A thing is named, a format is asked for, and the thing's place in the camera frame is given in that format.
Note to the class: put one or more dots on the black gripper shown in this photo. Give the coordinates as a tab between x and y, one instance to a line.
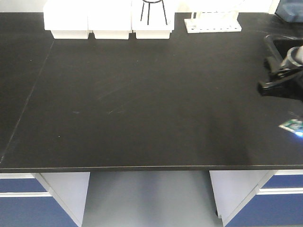
289	86

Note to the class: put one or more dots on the white storage box right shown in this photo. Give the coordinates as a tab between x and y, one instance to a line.
153	19

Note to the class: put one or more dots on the white storage box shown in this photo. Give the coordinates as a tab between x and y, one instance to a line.
110	19
66	19
153	19

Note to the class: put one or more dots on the white storage box middle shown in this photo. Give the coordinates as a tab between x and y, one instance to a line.
110	19

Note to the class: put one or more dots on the white storage box left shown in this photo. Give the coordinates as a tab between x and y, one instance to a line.
66	19

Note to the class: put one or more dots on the black lab sink basin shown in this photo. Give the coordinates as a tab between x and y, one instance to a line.
280	44

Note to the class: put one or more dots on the green circuit board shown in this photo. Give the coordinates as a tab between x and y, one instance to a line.
294	126

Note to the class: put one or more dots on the blue cloth bag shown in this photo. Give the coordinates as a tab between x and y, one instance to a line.
290	11

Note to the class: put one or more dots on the white test tube rack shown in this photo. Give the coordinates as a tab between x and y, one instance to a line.
214	16

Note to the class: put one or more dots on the blue cabinet right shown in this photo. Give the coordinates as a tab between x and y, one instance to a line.
256	198

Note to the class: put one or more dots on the blue cabinet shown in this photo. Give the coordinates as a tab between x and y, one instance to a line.
256	198
43	199

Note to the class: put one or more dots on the blue cabinet left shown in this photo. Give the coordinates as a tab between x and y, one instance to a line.
43	199

